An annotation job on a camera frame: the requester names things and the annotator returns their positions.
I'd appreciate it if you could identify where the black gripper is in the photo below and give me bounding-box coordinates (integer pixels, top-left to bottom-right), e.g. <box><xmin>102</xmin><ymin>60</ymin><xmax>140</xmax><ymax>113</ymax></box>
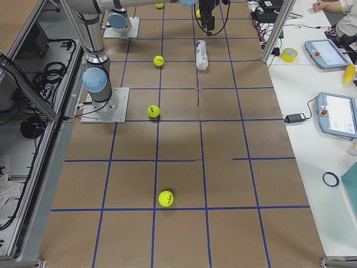
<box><xmin>199</xmin><ymin>0</ymin><xmax>220</xmax><ymax>31</ymax></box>

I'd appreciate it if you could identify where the clear tennis ball can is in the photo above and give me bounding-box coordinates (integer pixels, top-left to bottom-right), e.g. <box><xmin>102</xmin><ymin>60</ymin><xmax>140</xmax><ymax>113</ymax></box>
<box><xmin>196</xmin><ymin>40</ymin><xmax>208</xmax><ymax>70</ymax></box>

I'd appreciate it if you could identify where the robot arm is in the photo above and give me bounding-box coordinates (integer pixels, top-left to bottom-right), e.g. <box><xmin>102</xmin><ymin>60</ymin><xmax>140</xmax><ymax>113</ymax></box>
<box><xmin>61</xmin><ymin>1</ymin><xmax>196</xmax><ymax>122</ymax></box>
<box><xmin>107</xmin><ymin>8</ymin><xmax>132</xmax><ymax>34</ymax></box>

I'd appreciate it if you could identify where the tennis ball centre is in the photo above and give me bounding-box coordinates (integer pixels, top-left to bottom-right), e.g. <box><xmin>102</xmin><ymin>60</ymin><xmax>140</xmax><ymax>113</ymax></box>
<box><xmin>147</xmin><ymin>105</ymin><xmax>160</xmax><ymax>118</ymax></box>

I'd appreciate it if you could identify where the tennis ball right side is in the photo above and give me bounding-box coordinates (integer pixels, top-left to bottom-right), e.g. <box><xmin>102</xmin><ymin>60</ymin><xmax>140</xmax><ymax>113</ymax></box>
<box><xmin>158</xmin><ymin>190</ymin><xmax>174</xmax><ymax>207</ymax></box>

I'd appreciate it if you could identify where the yellow tape roll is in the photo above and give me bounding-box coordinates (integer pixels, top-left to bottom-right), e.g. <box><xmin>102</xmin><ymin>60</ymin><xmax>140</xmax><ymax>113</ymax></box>
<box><xmin>281</xmin><ymin>47</ymin><xmax>298</xmax><ymax>63</ymax></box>

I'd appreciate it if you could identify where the teach pendant far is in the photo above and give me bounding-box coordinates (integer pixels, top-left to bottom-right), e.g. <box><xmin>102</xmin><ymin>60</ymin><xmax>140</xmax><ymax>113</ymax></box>
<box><xmin>305</xmin><ymin>39</ymin><xmax>350</xmax><ymax>69</ymax></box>

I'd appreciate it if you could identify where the teach pendant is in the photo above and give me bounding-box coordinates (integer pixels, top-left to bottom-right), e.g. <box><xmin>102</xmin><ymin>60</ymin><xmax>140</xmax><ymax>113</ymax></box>
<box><xmin>305</xmin><ymin>39</ymin><xmax>350</xmax><ymax>69</ymax></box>
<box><xmin>316</xmin><ymin>92</ymin><xmax>356</xmax><ymax>140</ymax></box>

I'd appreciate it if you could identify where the black power brick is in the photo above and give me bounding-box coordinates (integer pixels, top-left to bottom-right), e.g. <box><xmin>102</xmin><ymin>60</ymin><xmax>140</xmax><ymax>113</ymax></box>
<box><xmin>284</xmin><ymin>113</ymin><xmax>307</xmax><ymax>123</ymax></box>

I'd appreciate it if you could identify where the person at desk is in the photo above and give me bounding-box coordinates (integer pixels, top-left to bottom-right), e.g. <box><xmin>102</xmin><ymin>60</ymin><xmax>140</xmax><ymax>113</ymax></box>
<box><xmin>312</xmin><ymin>0</ymin><xmax>357</xmax><ymax>45</ymax></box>

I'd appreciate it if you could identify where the yellow corn toy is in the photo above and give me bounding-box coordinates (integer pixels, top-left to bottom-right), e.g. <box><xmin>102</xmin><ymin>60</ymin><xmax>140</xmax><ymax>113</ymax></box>
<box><xmin>343</xmin><ymin>64</ymin><xmax>356</xmax><ymax>85</ymax></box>

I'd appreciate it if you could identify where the teach pendant near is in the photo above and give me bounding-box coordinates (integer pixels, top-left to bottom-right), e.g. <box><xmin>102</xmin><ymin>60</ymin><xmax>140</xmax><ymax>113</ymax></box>
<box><xmin>316</xmin><ymin>92</ymin><xmax>356</xmax><ymax>140</ymax></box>

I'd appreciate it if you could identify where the teal box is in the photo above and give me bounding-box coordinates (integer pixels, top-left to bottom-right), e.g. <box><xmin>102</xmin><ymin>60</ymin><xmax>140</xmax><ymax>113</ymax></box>
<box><xmin>342</xmin><ymin>162</ymin><xmax>357</xmax><ymax>214</ymax></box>

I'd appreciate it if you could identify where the white crumpled cloth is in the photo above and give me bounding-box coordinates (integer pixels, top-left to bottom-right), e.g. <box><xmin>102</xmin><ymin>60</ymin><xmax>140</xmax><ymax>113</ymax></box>
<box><xmin>1</xmin><ymin>174</ymin><xmax>20</xmax><ymax>210</ymax></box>

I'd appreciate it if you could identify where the aluminium frame post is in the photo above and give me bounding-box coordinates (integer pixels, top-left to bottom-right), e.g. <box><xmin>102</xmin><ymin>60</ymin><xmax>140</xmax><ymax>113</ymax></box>
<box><xmin>260</xmin><ymin>0</ymin><xmax>296</xmax><ymax>63</ymax></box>

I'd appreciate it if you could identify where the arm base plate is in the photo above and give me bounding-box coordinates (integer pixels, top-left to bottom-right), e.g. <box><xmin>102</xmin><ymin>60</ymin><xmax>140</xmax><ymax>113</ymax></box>
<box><xmin>80</xmin><ymin>87</ymin><xmax>129</xmax><ymax>123</ymax></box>
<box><xmin>103</xmin><ymin>16</ymin><xmax>140</xmax><ymax>39</ymax></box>

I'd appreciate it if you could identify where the blue tape ring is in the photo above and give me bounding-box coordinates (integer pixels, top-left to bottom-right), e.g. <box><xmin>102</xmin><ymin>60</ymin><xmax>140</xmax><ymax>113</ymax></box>
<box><xmin>322</xmin><ymin>171</ymin><xmax>340</xmax><ymax>188</ymax></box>

